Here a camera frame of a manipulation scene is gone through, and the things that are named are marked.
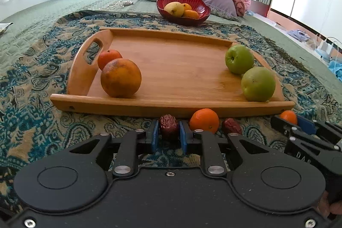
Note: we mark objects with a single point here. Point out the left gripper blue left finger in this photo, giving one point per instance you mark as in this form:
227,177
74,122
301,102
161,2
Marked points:
131,146

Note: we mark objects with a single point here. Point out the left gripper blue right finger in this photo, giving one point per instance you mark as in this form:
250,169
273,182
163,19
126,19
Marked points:
204,144

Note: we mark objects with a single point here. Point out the dark red date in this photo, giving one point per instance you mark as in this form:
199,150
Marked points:
168,124
229,125

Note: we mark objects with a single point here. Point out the small tangerine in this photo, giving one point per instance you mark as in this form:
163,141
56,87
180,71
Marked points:
205,119
106,56
289,116

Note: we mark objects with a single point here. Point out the large orange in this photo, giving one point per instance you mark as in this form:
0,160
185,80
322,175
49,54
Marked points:
121,78

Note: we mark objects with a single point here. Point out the green apple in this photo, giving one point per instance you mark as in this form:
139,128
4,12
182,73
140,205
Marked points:
239,59
258,84

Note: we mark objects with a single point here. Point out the blue clothes pile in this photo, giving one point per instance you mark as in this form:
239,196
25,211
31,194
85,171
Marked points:
299,35

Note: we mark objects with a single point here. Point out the patterned blue beige throw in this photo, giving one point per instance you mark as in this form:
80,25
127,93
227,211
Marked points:
32,128

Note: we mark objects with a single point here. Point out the orange fruit in bowl front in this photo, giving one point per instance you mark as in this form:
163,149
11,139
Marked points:
191,14

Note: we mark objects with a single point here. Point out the orange fruit in bowl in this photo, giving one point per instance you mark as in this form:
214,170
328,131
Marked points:
191,14
187,6

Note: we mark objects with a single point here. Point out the yellow mango in bowl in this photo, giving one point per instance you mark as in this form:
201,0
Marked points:
175,9

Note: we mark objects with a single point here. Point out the orange fruit in bowl back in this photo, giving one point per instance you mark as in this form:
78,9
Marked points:
187,6

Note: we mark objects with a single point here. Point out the red fruit bowl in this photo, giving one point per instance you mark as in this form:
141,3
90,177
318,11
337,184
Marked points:
197,5

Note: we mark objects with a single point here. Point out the green quilted bedspread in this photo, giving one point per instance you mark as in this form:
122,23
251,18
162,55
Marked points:
32,23

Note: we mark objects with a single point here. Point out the white charger with cable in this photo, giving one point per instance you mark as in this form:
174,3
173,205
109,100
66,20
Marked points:
329,49

